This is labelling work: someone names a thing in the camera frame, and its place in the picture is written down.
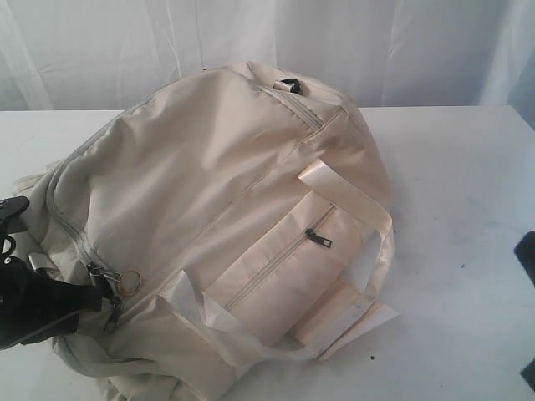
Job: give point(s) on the cream fabric duffel bag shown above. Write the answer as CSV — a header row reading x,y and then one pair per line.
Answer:
x,y
237,216

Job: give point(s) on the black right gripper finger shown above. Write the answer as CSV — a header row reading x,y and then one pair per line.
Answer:
x,y
525,253

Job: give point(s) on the white backdrop curtain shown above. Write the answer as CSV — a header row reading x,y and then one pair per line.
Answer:
x,y
110,54

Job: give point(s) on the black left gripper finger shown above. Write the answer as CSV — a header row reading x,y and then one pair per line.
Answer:
x,y
61,304
12,212

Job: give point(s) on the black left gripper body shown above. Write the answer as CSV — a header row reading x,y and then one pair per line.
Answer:
x,y
22,291

